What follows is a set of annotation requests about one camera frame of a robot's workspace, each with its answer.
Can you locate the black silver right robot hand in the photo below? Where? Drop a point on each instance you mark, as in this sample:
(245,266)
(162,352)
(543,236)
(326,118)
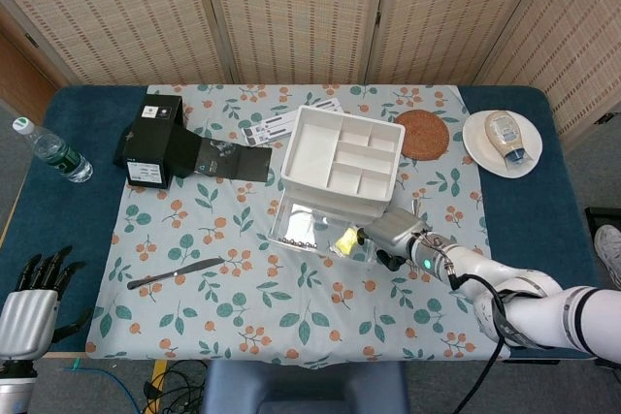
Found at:
(395,234)

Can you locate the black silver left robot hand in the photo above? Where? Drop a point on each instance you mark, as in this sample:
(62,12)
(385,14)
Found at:
(26,322)

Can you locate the yellow plastic packet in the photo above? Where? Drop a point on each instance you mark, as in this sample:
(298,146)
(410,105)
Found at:
(348,241)

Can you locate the clear plastic storage box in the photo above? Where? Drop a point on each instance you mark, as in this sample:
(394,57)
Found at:
(310,220)

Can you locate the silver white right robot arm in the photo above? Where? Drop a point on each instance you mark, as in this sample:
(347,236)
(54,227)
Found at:
(524,297)

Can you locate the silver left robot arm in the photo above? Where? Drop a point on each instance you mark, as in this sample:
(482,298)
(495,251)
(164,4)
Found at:
(14,385)

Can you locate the white plastic drawer organizer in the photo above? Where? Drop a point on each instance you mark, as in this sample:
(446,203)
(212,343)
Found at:
(310,152)

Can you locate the silver fork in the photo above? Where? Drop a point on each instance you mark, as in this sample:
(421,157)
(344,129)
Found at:
(416,205)

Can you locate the round woven rattan coaster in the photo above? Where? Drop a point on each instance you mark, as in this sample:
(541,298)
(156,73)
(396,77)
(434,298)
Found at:
(421,135)

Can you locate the white plate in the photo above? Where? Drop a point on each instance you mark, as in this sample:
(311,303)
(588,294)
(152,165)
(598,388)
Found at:
(478,142)

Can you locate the blue table cover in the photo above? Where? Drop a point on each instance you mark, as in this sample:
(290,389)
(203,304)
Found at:
(524,200)

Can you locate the white printed label card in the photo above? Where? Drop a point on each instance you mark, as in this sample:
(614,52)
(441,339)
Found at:
(326,104)
(269,129)

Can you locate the beige squeeze sauce bottle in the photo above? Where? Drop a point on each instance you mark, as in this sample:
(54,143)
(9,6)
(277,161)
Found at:
(507,135)

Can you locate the silver table knife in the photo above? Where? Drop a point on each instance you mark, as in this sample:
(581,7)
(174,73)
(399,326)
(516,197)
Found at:
(179,273)

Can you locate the clear plastic water bottle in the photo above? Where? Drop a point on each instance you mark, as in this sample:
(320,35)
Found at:
(58,154)

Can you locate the black unfolded cardboard sleeve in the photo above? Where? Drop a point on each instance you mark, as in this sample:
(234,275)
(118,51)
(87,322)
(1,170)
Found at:
(238,162)

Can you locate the floral leaf print tablecloth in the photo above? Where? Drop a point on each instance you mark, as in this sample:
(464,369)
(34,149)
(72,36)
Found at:
(242,317)

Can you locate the blue chair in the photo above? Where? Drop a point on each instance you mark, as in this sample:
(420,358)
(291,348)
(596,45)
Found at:
(305,390)

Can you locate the white shoe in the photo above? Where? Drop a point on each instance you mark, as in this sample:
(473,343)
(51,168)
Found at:
(609,251)

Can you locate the black cardboard box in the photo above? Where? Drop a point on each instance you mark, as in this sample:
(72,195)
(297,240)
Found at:
(150,142)

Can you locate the bamboo folding screen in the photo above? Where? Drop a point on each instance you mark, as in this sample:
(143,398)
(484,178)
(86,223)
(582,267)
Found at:
(291,11)

